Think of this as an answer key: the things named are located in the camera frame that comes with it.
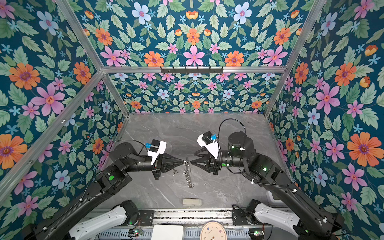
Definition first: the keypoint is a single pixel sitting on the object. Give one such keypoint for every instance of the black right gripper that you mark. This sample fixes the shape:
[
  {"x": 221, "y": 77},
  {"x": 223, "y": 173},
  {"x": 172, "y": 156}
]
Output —
[{"x": 207, "y": 161}]

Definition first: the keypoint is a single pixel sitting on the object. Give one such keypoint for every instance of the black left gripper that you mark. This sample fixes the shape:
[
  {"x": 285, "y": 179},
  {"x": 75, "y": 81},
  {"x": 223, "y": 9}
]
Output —
[{"x": 166, "y": 161}]

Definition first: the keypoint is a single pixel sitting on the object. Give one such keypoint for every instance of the silver keys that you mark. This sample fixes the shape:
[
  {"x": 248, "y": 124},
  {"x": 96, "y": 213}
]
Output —
[{"x": 188, "y": 173}]

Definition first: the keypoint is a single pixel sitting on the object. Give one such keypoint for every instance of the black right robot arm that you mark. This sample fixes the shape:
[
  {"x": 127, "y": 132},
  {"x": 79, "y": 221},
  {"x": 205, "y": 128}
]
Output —
[{"x": 306, "y": 220}]

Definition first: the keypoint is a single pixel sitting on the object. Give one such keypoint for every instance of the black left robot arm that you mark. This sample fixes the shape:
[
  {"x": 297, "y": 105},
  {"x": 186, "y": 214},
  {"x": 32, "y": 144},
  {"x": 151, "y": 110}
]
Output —
[{"x": 106, "y": 184}]

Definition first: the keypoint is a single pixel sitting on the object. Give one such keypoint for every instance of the small white block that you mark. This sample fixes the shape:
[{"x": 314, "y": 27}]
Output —
[{"x": 190, "y": 202}]

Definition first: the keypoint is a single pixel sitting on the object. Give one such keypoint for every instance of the white box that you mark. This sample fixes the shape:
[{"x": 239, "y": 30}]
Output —
[{"x": 168, "y": 232}]

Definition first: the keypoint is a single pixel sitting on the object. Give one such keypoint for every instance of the round analog clock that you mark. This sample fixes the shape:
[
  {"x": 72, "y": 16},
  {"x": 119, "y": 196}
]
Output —
[{"x": 213, "y": 231}]

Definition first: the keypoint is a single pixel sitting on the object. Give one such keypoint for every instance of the white tablet device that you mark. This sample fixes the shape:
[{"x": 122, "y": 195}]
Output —
[{"x": 274, "y": 200}]

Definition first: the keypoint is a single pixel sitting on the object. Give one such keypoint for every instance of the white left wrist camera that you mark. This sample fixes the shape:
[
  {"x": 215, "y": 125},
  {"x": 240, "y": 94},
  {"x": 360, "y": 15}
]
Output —
[{"x": 155, "y": 148}]

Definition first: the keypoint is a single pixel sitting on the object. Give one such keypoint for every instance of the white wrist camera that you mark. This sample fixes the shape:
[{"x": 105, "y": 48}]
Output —
[
  {"x": 155, "y": 148},
  {"x": 210, "y": 143}
]

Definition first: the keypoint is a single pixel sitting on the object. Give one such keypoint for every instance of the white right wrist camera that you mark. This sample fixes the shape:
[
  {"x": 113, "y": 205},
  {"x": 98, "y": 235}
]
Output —
[{"x": 210, "y": 143}]

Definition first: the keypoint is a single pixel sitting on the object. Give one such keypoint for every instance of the aluminium front rail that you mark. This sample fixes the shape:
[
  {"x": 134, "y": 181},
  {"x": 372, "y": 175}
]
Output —
[{"x": 193, "y": 217}]

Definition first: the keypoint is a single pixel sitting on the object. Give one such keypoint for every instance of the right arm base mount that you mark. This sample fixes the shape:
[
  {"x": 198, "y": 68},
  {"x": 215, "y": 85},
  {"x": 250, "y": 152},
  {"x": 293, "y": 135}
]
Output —
[{"x": 259, "y": 213}]

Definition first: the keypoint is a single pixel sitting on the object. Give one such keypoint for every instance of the black hook rail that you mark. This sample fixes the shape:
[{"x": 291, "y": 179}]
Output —
[{"x": 191, "y": 70}]

